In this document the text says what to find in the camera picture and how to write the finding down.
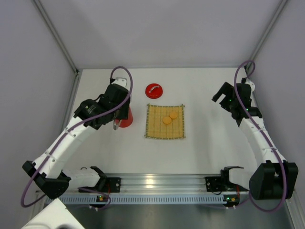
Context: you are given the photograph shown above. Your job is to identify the red cylindrical container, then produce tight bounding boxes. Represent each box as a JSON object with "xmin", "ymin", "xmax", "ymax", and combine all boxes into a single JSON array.
[{"xmin": 119, "ymin": 106, "xmax": 133, "ymax": 128}]

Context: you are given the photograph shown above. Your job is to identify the red round lid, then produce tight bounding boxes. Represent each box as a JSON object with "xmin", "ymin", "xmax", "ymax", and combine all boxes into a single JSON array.
[{"xmin": 145, "ymin": 83, "xmax": 163, "ymax": 99}]

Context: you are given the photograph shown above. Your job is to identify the round yellow biscuit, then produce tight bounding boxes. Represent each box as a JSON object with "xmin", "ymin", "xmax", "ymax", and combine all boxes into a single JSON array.
[
  {"xmin": 163, "ymin": 116, "xmax": 172, "ymax": 125},
  {"xmin": 169, "ymin": 111, "xmax": 179, "ymax": 119}
]

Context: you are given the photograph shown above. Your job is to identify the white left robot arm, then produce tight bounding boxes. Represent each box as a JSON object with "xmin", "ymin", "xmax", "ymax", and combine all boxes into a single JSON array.
[{"xmin": 22, "ymin": 78, "xmax": 130, "ymax": 199}]

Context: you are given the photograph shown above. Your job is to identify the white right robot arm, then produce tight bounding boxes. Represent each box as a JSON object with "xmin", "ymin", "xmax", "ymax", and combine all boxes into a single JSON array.
[{"xmin": 212, "ymin": 82, "xmax": 298, "ymax": 200}]

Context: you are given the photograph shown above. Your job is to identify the white box corner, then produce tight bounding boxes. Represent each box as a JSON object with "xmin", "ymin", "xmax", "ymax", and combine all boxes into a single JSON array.
[{"xmin": 22, "ymin": 198, "xmax": 84, "ymax": 229}]

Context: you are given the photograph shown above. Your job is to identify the woven bamboo mat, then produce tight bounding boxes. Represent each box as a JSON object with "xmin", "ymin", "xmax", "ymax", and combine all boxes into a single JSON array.
[{"xmin": 144, "ymin": 104, "xmax": 185, "ymax": 140}]

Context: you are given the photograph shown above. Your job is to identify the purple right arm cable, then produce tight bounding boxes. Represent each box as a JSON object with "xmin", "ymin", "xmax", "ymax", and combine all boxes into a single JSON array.
[{"xmin": 234, "ymin": 60, "xmax": 288, "ymax": 212}]

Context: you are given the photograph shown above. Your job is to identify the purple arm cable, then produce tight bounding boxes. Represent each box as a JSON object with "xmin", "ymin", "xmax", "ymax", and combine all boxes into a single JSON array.
[
  {"xmin": 234, "ymin": 60, "xmax": 288, "ymax": 212},
  {"xmin": 20, "ymin": 66, "xmax": 134, "ymax": 210}
]

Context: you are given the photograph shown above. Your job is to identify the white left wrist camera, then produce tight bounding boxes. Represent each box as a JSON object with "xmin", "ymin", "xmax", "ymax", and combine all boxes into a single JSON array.
[{"xmin": 111, "ymin": 77, "xmax": 127, "ymax": 90}]

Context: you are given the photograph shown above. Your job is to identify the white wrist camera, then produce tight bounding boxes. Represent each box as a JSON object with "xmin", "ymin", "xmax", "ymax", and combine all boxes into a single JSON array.
[
  {"xmin": 241, "ymin": 77, "xmax": 255, "ymax": 93},
  {"xmin": 111, "ymin": 77, "xmax": 127, "ymax": 90}
]

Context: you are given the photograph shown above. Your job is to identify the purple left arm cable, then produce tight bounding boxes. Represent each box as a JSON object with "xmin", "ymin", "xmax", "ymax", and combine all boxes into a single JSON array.
[{"xmin": 20, "ymin": 66, "xmax": 134, "ymax": 210}]

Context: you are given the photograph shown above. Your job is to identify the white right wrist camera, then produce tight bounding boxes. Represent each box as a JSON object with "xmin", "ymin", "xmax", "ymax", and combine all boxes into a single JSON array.
[{"xmin": 241, "ymin": 77, "xmax": 255, "ymax": 93}]

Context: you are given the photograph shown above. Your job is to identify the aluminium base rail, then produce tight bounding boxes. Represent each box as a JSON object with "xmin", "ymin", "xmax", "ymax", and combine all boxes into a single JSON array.
[{"xmin": 35, "ymin": 173, "xmax": 263, "ymax": 194}]

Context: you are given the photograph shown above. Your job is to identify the slotted grey cable duct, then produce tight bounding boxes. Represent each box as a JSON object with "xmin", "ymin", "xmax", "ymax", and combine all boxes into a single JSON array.
[{"xmin": 59, "ymin": 194, "xmax": 230, "ymax": 205}]

